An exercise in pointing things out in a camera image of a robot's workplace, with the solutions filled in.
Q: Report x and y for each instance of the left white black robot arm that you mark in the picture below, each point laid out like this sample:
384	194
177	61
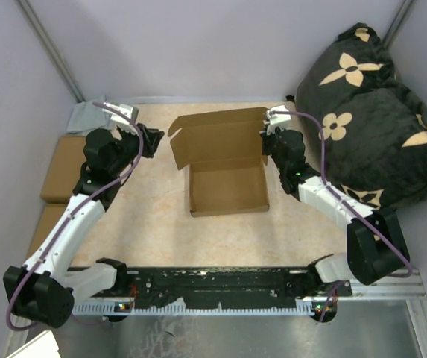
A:
40	290

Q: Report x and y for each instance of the folded brown box upper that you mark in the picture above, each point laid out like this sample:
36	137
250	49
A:
64	171

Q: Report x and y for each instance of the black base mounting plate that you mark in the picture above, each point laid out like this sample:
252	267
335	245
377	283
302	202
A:
211	291

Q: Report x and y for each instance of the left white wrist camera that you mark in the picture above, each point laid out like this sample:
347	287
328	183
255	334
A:
121	116

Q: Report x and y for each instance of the white paper sheet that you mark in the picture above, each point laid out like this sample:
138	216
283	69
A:
42	346

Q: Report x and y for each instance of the folded brown box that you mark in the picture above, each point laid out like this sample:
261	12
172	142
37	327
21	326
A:
49	218
64	171

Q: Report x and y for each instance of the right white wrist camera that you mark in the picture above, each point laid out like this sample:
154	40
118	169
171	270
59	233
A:
277	117

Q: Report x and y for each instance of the folded brown box lower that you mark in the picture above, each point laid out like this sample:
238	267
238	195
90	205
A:
49	218

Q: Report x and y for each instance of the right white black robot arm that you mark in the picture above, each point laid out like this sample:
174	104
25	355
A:
376	246

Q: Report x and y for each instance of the grey cloth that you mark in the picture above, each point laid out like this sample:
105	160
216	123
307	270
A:
86	117

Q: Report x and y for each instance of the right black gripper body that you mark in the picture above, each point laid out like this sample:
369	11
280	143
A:
269	146

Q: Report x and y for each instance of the brown cardboard box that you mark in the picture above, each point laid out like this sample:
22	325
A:
223	152

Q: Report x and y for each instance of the black floral pillow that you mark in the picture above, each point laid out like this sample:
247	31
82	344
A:
372	127

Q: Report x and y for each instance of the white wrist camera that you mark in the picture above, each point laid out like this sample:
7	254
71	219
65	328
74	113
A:
277	117
121	116

